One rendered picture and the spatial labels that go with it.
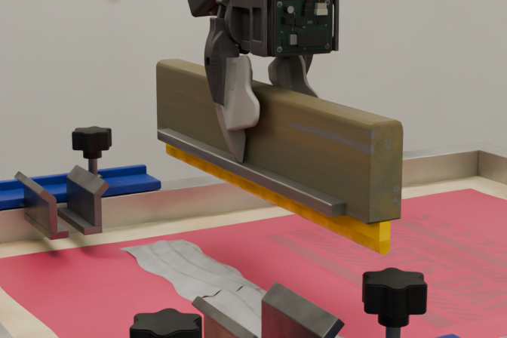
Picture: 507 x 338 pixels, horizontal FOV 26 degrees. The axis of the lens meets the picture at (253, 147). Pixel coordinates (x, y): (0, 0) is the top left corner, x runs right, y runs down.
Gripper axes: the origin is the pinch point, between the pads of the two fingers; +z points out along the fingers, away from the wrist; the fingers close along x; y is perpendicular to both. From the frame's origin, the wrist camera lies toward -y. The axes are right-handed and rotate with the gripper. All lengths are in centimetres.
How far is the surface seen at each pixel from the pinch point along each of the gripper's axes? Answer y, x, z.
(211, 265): -7.0, -1.3, 13.0
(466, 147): -27, 46, 10
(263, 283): -1.8, 1.4, 13.7
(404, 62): -200, 162, 27
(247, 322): 7.3, -5.1, 13.2
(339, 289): 2.9, 6.7, 13.7
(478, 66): -200, 193, 30
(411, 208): -16.4, 29.1, 13.7
